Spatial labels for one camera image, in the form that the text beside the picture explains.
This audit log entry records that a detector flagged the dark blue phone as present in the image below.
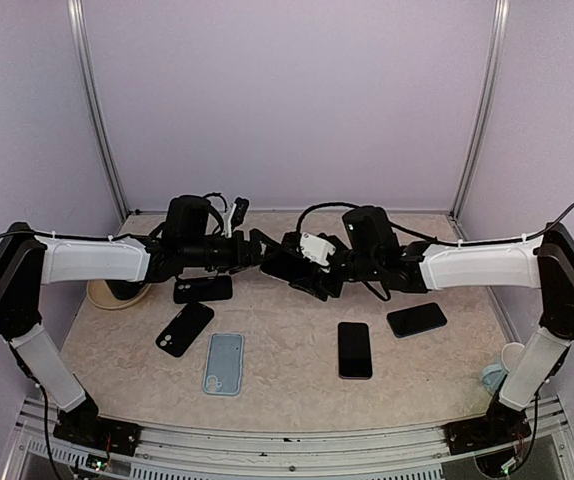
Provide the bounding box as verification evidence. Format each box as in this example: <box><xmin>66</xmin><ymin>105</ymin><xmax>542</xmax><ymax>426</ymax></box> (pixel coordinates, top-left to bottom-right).
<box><xmin>386</xmin><ymin>302</ymin><xmax>448</xmax><ymax>338</ymax></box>

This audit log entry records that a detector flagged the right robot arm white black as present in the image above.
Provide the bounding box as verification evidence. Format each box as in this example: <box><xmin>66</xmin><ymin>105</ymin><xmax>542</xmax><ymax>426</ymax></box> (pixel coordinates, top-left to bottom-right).
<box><xmin>281</xmin><ymin>204</ymin><xmax>574</xmax><ymax>444</ymax></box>

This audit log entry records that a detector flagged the black phone centre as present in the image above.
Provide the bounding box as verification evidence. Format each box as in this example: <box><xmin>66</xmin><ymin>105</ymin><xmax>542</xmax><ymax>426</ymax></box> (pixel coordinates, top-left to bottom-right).
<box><xmin>337</xmin><ymin>322</ymin><xmax>373</xmax><ymax>380</ymax></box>

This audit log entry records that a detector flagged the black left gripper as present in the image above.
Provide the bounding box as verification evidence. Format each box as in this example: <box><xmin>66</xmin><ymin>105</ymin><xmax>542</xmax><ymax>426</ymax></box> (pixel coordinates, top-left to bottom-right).
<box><xmin>182</xmin><ymin>228</ymin><xmax>285</xmax><ymax>275</ymax></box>

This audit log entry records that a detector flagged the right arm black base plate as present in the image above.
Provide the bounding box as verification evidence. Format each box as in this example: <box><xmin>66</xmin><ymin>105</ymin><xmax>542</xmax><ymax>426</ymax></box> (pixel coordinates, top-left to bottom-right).
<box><xmin>443</xmin><ymin>416</ymin><xmax>532</xmax><ymax>455</ymax></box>

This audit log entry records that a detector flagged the white phone black screen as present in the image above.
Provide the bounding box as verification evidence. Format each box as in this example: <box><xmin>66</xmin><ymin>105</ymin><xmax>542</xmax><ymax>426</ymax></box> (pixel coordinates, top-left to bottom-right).
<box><xmin>260</xmin><ymin>246</ymin><xmax>312</xmax><ymax>286</ymax></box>

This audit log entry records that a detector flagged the right aluminium frame post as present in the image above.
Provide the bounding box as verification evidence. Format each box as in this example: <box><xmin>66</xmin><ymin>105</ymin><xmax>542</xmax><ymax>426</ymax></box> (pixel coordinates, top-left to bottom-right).
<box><xmin>450</xmin><ymin>0</ymin><xmax>510</xmax><ymax>221</ymax></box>

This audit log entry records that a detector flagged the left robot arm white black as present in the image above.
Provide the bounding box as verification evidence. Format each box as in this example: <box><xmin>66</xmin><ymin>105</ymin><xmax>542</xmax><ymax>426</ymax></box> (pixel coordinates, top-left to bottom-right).
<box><xmin>0</xmin><ymin>195</ymin><xmax>278</xmax><ymax>445</ymax></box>

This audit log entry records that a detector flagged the aluminium front rail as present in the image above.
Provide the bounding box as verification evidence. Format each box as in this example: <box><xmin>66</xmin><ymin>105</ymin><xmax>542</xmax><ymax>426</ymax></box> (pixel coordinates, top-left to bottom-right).
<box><xmin>1</xmin><ymin>392</ymin><xmax>574</xmax><ymax>480</ymax></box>

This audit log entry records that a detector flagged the black mug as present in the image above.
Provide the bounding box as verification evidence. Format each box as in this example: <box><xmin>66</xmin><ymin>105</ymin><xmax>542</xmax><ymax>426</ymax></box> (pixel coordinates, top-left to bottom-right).
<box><xmin>105</xmin><ymin>280</ymin><xmax>148</xmax><ymax>301</ymax></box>

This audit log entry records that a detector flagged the aluminium frame post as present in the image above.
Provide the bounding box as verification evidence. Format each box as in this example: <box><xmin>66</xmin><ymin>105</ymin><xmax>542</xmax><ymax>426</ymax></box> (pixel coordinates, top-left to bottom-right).
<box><xmin>450</xmin><ymin>0</ymin><xmax>510</xmax><ymax>221</ymax></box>
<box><xmin>67</xmin><ymin>0</ymin><xmax>130</xmax><ymax>222</ymax></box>

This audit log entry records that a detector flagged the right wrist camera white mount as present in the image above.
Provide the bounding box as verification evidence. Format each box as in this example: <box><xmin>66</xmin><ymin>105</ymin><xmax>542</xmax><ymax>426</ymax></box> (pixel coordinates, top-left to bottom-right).
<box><xmin>298</xmin><ymin>232</ymin><xmax>336</xmax><ymax>268</ymax></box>

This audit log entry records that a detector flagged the beige saucer plate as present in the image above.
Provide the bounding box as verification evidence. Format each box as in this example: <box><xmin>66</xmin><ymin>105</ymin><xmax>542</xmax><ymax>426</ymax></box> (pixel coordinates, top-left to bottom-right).
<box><xmin>86</xmin><ymin>280</ymin><xmax>151</xmax><ymax>311</ymax></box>

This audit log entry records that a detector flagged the left aluminium frame post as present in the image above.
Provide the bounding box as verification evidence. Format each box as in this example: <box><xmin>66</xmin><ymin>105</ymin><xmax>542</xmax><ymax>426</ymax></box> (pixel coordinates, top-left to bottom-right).
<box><xmin>67</xmin><ymin>0</ymin><xmax>130</xmax><ymax>222</ymax></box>

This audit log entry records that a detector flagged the light blue phone case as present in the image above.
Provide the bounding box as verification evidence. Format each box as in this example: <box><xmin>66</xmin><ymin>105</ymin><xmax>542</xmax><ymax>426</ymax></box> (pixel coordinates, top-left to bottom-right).
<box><xmin>203</xmin><ymin>333</ymin><xmax>244</xmax><ymax>397</ymax></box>

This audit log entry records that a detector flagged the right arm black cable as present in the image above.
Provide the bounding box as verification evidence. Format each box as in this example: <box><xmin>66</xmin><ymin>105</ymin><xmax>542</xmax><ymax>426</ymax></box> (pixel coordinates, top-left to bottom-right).
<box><xmin>296</xmin><ymin>192</ymin><xmax>574</xmax><ymax>451</ymax></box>

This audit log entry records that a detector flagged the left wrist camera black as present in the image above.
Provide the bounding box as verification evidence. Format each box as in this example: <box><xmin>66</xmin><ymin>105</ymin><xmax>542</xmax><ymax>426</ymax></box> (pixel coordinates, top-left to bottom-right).
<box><xmin>222</xmin><ymin>197</ymin><xmax>250</xmax><ymax>238</ymax></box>

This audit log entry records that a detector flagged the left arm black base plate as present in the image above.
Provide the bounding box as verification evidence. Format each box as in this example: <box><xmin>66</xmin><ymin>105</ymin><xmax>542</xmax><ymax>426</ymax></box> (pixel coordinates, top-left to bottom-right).
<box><xmin>53</xmin><ymin>417</ymin><xmax>142</xmax><ymax>457</ymax></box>

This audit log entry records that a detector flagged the white cup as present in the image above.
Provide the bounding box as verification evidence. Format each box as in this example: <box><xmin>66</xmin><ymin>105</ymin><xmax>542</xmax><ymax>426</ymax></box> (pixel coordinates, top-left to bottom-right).
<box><xmin>500</xmin><ymin>342</ymin><xmax>525</xmax><ymax>372</ymax></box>

